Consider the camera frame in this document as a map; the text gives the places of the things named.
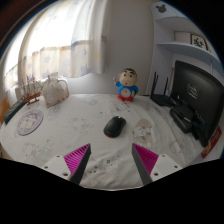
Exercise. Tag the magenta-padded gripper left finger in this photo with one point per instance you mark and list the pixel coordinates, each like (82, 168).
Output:
(76, 159)

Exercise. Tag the large white conch shell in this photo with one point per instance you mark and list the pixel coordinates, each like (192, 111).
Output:
(55, 92)

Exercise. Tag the round purple printed mouse pad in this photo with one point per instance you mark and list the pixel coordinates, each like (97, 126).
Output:
(30, 122)

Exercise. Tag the red packet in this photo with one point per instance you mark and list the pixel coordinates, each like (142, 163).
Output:
(212, 142)

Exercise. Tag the black router with antennas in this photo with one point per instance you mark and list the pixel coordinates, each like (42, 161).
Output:
(161, 99)

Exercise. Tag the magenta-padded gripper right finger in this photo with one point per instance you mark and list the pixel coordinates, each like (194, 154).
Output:
(146, 160)

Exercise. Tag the white wall shelf unit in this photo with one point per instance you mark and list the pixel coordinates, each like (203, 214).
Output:
(180, 36)

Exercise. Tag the white star-print curtain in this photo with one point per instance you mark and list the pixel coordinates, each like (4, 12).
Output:
(60, 40)

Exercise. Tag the black box device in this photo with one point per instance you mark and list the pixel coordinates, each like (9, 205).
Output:
(181, 118)

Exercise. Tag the wooden model sailing ship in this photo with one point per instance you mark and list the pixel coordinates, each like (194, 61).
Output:
(31, 96)

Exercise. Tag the white printed tablecloth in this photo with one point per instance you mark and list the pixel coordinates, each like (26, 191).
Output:
(80, 120)

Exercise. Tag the black monitor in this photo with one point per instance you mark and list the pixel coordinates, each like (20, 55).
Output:
(200, 93)

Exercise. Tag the black computer mouse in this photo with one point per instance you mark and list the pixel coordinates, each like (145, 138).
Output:
(114, 126)

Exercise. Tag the cartoon boy figure clock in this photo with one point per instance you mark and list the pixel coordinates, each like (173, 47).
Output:
(126, 86)

